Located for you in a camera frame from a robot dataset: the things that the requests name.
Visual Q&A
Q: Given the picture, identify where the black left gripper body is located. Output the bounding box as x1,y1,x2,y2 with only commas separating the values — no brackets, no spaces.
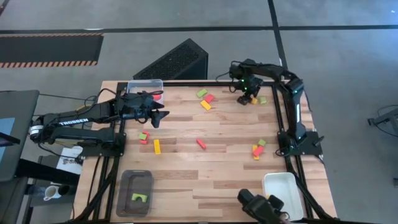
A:
116,91,156,124

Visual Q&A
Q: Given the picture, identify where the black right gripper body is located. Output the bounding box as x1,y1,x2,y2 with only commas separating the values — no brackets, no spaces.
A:
238,77,265,98

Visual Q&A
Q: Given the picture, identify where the clear plastic bin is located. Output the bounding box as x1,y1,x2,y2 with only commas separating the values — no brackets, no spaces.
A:
126,78,165,104

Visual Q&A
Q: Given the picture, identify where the black mesh computer case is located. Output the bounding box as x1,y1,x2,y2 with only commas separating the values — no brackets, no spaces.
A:
132,38,209,81

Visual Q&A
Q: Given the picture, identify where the white printed paper sheet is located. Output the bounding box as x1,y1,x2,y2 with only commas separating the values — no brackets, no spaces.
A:
56,145,84,175

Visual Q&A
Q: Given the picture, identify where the white plastic bin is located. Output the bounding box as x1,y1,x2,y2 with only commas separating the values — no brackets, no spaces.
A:
262,172,305,222

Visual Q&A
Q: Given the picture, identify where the dark grey tray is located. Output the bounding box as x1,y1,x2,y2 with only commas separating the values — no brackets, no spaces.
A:
116,169,155,218

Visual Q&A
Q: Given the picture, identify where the black hazard-striped floor mat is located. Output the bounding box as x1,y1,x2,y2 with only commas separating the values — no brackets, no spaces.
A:
0,32,104,69

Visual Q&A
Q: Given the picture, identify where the dark round cup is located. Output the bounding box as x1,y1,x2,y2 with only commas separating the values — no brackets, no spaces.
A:
58,184,73,196

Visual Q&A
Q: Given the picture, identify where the dark grey monitor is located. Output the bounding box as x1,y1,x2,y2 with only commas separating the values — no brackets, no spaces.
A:
0,90,40,183

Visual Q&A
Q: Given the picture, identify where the dark side cart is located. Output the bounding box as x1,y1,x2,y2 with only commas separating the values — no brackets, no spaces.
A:
15,157,80,224

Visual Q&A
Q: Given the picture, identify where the white coffee mug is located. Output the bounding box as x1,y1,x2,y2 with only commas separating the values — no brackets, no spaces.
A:
43,185,62,202

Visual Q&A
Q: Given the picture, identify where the black aluminium table frame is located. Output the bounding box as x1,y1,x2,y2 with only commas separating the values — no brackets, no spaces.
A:
72,80,338,224

